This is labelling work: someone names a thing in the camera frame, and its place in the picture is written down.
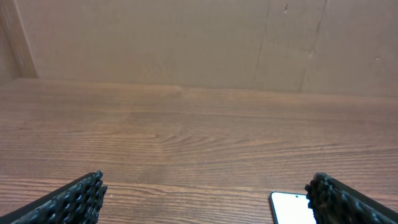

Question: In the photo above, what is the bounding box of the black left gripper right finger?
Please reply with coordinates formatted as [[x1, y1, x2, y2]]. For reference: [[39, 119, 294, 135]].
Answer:
[[305, 172, 397, 224]]

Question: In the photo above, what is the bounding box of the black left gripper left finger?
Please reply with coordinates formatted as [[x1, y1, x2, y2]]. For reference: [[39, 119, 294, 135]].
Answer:
[[1, 170, 107, 224]]

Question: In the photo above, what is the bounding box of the Samsung Galaxy smartphone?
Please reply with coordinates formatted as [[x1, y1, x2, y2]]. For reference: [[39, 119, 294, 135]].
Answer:
[[269, 192, 316, 224]]

